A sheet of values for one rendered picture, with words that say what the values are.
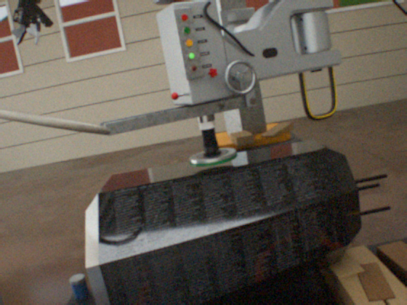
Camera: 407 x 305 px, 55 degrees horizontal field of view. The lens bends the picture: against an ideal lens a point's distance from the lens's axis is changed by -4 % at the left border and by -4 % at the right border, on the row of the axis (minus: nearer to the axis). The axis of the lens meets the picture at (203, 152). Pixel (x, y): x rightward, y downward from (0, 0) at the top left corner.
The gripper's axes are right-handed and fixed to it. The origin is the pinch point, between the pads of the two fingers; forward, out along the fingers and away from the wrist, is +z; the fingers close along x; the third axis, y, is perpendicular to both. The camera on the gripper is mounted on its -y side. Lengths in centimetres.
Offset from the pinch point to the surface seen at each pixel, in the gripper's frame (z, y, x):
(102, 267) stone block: 83, -20, 45
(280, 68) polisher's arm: -12, -77, 79
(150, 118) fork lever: 22, -31, 48
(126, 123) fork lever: 25, -23, 43
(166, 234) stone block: 67, -38, 61
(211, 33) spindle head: -17, -44, 61
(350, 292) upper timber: 80, -88, 126
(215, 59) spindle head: -7, -48, 63
